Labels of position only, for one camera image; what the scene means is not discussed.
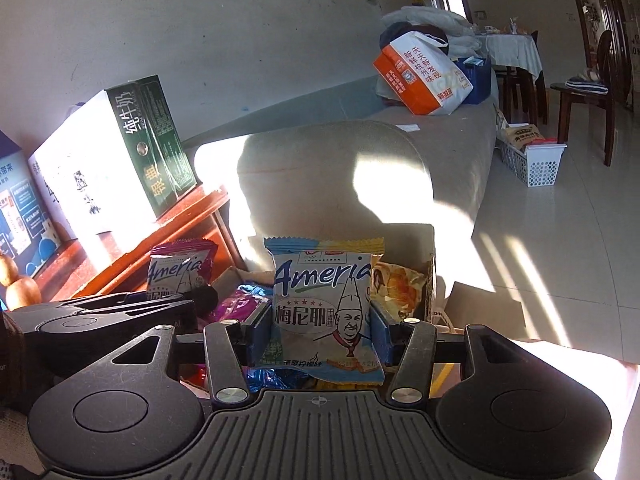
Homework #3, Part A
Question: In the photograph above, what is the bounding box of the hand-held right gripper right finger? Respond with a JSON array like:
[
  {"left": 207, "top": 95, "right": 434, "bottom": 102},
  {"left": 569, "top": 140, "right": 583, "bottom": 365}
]
[{"left": 369, "top": 304, "right": 542, "bottom": 405}]

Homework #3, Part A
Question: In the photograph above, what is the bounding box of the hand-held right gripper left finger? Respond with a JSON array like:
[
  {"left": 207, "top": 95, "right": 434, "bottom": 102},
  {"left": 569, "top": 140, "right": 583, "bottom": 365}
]
[{"left": 100, "top": 306, "right": 275, "bottom": 412}]

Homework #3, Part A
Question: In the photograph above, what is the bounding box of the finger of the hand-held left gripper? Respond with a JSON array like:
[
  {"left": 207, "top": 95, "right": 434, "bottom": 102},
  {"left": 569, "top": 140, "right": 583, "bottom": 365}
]
[
  {"left": 65, "top": 285, "right": 219, "bottom": 318},
  {"left": 99, "top": 299, "right": 198, "bottom": 342}
]

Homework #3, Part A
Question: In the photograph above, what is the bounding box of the purple chef print snack packet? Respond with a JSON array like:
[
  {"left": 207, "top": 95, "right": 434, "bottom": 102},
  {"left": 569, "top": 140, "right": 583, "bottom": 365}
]
[{"left": 148, "top": 240, "right": 219, "bottom": 294}]

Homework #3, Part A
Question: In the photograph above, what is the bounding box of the yellow snack packet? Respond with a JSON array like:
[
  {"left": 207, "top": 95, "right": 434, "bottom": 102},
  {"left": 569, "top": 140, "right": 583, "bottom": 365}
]
[{"left": 315, "top": 379, "right": 381, "bottom": 392}]

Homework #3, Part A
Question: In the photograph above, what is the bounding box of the printed cardboard box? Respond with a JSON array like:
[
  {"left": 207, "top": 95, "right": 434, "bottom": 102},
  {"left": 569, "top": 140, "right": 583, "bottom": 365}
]
[{"left": 215, "top": 252, "right": 463, "bottom": 396}]

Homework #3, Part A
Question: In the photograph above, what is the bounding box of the blue chef print snack packet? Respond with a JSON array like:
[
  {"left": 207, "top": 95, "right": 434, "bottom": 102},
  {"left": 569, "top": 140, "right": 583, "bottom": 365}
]
[{"left": 263, "top": 236, "right": 386, "bottom": 386}]

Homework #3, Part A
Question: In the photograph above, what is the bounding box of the magenta snack packet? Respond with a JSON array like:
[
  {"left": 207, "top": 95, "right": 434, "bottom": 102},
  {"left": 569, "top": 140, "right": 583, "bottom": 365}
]
[{"left": 205, "top": 292, "right": 273, "bottom": 326}]

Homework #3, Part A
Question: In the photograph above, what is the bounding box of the dark blue foil snack packet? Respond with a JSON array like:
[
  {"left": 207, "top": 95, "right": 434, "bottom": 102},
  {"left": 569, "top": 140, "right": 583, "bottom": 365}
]
[{"left": 247, "top": 367, "right": 312, "bottom": 392}]

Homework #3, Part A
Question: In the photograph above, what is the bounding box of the brown bread snack packet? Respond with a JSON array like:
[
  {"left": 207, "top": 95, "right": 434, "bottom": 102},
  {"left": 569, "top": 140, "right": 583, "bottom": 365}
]
[{"left": 369, "top": 260, "right": 427, "bottom": 323}]

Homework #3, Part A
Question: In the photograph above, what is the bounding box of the wooden gourd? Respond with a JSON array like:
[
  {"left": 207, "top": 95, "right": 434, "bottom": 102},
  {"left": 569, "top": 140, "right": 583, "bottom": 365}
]
[{"left": 0, "top": 252, "right": 42, "bottom": 311}]

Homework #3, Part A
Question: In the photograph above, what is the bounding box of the red wooden side table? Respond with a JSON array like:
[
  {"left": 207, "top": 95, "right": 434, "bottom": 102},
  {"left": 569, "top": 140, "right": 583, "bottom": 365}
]
[{"left": 30, "top": 182, "right": 246, "bottom": 306}]

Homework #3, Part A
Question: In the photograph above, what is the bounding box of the blue printed box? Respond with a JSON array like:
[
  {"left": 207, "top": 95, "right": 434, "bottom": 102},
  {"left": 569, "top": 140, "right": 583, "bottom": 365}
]
[{"left": 0, "top": 130, "right": 63, "bottom": 266}]

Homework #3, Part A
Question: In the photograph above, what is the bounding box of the grey sofa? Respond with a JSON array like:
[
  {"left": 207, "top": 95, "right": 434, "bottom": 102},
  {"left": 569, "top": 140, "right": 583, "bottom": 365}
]
[{"left": 182, "top": 67, "right": 501, "bottom": 311}]

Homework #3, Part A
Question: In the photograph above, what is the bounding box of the green white milk carton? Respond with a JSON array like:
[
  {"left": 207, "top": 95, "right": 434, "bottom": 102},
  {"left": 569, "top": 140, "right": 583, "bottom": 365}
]
[{"left": 29, "top": 75, "right": 197, "bottom": 241}]

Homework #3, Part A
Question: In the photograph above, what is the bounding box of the white plastic basket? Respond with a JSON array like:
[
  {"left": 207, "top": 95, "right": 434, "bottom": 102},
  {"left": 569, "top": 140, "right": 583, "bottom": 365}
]
[{"left": 495, "top": 127, "right": 568, "bottom": 188}]

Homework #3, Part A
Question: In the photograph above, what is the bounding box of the tan food bag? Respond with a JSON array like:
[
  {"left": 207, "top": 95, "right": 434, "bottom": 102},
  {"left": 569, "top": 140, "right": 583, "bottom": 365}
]
[{"left": 502, "top": 124, "right": 544, "bottom": 153}]

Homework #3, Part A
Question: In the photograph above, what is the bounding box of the orange white shopping bag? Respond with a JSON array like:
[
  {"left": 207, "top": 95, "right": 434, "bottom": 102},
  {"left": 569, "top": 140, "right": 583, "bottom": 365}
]
[{"left": 372, "top": 30, "right": 474, "bottom": 117}]

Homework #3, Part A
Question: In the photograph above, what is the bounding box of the blue bag on sofa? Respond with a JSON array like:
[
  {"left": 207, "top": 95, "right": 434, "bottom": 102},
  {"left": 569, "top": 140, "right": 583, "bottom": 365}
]
[{"left": 457, "top": 57, "right": 493, "bottom": 106}]

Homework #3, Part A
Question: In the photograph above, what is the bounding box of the wooden chair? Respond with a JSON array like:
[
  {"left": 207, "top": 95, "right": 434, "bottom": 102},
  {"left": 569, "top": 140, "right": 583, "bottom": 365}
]
[
  {"left": 500, "top": 62, "right": 549, "bottom": 126},
  {"left": 550, "top": 30, "right": 631, "bottom": 167}
]

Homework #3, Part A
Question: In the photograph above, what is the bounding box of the table with white cloth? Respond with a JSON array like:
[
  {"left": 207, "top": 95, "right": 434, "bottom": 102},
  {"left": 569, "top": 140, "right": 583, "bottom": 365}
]
[{"left": 472, "top": 30, "right": 543, "bottom": 126}]

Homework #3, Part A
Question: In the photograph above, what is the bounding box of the pile of white bedding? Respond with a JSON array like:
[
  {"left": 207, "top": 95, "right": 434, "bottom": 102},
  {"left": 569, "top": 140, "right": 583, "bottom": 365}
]
[{"left": 379, "top": 4, "right": 493, "bottom": 61}]

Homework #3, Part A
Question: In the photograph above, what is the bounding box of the striped seat cushion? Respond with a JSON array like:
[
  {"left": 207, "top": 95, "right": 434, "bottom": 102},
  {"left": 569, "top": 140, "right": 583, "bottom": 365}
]
[{"left": 566, "top": 76, "right": 610, "bottom": 95}]

